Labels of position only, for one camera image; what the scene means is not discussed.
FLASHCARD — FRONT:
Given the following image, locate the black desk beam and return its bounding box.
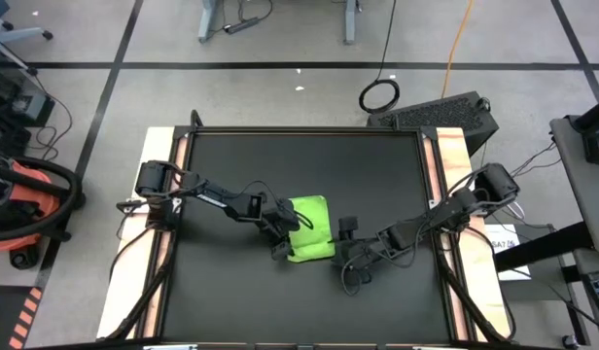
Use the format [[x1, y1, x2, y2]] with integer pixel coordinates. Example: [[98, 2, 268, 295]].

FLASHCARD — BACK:
[[493, 221, 595, 273]]

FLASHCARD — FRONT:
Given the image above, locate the black laptop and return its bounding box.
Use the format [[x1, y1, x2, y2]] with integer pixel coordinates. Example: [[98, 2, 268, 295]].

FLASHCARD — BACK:
[[565, 94, 599, 167]]

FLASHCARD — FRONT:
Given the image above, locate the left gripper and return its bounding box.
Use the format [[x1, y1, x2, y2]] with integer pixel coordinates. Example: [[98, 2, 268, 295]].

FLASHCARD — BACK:
[[260, 196, 296, 263]]

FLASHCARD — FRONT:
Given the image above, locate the yellow-orange hanging cable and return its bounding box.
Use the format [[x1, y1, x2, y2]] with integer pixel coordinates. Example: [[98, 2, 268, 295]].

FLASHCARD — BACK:
[[440, 0, 476, 99]]

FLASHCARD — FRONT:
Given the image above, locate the grey desk leg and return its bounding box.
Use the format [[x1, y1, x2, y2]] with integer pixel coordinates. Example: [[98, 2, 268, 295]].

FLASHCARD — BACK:
[[341, 0, 360, 46], [196, 0, 222, 44]]

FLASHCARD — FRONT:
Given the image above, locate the black equipment cart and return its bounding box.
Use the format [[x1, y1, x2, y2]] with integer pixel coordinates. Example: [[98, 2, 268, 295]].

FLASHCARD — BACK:
[[0, 46, 57, 158]]

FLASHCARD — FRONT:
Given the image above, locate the grey side desk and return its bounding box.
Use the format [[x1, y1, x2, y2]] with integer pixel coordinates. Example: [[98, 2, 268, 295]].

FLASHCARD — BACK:
[[549, 115, 599, 257]]

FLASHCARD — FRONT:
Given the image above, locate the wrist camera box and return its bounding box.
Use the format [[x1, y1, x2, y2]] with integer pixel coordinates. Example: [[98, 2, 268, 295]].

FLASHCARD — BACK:
[[278, 197, 302, 232], [330, 240, 358, 268]]

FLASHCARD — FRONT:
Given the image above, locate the black table frame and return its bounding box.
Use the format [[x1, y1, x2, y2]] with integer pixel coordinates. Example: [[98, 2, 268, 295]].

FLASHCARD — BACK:
[[97, 109, 513, 350]]

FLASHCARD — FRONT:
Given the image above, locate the green microfibre towel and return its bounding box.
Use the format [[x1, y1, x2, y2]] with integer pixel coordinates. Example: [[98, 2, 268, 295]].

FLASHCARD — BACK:
[[285, 194, 336, 264]]

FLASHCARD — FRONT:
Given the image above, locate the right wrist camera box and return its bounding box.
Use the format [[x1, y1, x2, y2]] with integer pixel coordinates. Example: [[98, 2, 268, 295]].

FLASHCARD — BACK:
[[330, 240, 358, 268]]

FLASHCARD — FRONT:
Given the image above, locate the office chair base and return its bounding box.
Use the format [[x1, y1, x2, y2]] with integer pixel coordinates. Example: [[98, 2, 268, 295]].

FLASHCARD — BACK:
[[0, 0, 55, 45]]

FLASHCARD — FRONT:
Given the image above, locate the black vacuum hose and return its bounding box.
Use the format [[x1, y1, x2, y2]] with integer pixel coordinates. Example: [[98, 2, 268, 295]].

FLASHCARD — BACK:
[[0, 155, 86, 243]]

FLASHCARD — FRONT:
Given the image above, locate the black power strip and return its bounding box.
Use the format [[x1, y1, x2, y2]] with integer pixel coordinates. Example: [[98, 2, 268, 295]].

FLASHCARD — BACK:
[[223, 16, 261, 36]]

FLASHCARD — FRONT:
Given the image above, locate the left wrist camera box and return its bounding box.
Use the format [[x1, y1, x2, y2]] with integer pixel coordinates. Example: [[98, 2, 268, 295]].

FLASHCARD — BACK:
[[278, 197, 302, 232]]

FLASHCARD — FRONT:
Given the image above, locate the white paper sheet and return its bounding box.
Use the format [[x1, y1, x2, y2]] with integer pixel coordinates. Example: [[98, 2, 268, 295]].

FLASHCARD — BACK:
[[483, 223, 533, 282]]

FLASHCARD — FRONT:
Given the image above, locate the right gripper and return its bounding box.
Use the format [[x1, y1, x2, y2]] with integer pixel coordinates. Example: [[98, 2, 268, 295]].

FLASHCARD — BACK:
[[336, 215, 386, 267]]

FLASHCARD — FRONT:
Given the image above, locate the black right camera cable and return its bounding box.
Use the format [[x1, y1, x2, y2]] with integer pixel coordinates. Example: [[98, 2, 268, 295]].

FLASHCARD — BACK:
[[338, 250, 381, 298]]

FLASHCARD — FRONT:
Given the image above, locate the black computer tower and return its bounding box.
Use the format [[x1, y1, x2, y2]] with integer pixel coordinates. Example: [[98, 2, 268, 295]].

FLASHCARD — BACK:
[[366, 90, 501, 158]]

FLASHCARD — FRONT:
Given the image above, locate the orange black vacuum cleaner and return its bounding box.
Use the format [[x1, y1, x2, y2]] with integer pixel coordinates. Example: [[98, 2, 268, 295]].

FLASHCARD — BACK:
[[0, 151, 87, 271]]

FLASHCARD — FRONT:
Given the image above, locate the light wooden board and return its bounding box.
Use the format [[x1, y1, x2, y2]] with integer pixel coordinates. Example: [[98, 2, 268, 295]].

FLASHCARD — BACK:
[[423, 126, 512, 341], [95, 126, 184, 341]]

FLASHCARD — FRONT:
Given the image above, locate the black hanging cable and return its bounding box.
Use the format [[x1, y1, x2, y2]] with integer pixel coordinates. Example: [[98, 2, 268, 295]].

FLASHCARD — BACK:
[[358, 0, 402, 116]]

